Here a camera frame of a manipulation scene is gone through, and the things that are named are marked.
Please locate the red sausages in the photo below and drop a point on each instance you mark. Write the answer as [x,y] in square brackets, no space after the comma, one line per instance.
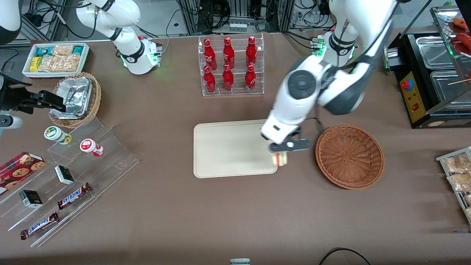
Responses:
[464,38]

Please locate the small grey box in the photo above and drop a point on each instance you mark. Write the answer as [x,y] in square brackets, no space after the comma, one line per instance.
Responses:
[240,261]

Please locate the red cola bottle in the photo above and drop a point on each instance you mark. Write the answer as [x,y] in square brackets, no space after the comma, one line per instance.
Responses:
[209,81]
[251,51]
[250,79]
[209,55]
[228,80]
[228,53]

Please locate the clear snack bag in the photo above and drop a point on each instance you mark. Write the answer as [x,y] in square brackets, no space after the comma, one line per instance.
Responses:
[460,182]
[456,163]
[468,212]
[468,199]

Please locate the red lidded yogurt cup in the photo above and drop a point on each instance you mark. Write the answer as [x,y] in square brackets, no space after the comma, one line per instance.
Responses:
[89,146]

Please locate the brown round wicker basket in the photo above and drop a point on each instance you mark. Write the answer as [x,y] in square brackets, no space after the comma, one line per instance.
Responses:
[349,156]

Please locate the clear acrylic bottle rack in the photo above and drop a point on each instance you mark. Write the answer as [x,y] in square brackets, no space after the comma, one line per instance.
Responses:
[257,82]

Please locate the small black box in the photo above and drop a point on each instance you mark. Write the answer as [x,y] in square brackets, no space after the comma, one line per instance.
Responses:
[64,175]
[31,198]

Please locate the teal snack packet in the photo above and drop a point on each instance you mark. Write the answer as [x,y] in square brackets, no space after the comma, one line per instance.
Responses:
[77,49]
[44,50]

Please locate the clear acrylic stepped display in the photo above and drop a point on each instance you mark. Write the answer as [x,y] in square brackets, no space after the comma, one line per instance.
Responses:
[110,158]

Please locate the black food warmer machine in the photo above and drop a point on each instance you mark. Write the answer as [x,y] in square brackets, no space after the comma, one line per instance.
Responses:
[414,103]

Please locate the silver foil container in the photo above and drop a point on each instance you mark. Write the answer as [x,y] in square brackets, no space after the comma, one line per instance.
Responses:
[75,94]

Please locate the red cookie box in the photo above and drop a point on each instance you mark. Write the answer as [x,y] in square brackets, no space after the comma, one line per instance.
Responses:
[18,169]

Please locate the clear cracker bag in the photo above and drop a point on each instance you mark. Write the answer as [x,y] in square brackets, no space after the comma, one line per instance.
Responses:
[63,50]
[60,63]

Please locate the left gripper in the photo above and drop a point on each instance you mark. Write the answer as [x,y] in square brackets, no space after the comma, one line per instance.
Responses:
[296,133]

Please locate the brown snickers bar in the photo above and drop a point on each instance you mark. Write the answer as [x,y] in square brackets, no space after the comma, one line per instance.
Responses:
[73,196]
[38,225]

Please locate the tan wicker basket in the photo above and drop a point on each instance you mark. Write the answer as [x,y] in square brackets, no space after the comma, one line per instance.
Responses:
[96,95]

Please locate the white power strip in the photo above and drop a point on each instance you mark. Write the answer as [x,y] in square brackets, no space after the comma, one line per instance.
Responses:
[237,27]

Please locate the steel warmer pan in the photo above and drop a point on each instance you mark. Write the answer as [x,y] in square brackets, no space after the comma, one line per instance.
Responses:
[436,53]
[447,86]

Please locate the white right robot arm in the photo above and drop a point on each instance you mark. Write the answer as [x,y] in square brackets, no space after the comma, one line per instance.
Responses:
[125,40]

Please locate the triangular sandwich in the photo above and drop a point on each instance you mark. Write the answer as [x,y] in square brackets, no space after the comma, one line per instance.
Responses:
[281,159]

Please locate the yellow snack packet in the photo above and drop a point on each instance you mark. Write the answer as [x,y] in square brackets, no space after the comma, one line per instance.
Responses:
[35,64]

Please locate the green lidded yogurt cup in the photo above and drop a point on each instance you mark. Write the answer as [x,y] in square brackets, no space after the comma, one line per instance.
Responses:
[55,134]

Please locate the cream plastic tray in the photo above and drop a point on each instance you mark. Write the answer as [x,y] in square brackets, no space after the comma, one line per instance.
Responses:
[232,151]

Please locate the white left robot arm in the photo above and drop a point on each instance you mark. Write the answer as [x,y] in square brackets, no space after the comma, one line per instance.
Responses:
[346,84]

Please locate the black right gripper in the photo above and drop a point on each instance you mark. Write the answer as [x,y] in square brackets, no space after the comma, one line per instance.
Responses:
[13,98]

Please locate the white rectangular snack bin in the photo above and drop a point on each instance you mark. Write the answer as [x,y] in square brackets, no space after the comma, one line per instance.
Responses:
[27,71]

